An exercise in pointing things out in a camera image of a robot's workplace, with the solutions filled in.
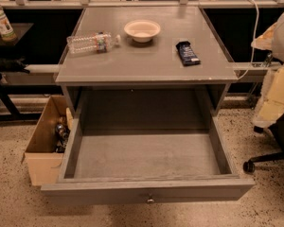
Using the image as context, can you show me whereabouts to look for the clear plastic water bottle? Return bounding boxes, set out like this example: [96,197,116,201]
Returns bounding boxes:
[66,32,121,55]

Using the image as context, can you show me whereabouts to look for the silver drawer knob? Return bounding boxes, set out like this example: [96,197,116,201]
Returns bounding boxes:
[146,197,155,204]

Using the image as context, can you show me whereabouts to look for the white cable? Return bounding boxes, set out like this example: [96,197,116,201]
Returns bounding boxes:
[237,0,260,81]

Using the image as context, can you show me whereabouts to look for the black side table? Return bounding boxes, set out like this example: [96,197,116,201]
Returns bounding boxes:
[0,23,41,122]

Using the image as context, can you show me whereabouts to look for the black office chair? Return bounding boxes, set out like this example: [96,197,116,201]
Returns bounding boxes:
[242,104,284,174]

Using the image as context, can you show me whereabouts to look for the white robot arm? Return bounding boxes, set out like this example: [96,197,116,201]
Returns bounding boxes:
[251,12,284,128]

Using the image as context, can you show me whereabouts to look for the dark blue rxbar wrapper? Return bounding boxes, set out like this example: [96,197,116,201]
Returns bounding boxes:
[176,41,201,66]

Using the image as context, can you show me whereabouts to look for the open grey top drawer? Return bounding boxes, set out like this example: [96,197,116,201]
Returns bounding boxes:
[41,88,256,205]

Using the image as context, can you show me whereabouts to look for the grey cabinet with top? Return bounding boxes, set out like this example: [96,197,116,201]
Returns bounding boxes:
[56,6,237,112]

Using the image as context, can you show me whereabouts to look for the items inside cardboard box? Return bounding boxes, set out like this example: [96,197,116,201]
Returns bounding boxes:
[55,116,70,153]

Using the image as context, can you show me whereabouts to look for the cardboard box on floor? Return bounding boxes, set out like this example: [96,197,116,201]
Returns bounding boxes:
[24,96,73,186]

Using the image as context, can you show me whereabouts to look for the white paper bowl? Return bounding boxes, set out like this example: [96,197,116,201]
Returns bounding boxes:
[124,20,161,43]

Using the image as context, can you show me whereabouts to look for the green labelled bottle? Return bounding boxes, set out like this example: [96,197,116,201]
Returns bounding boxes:
[0,5,17,42]

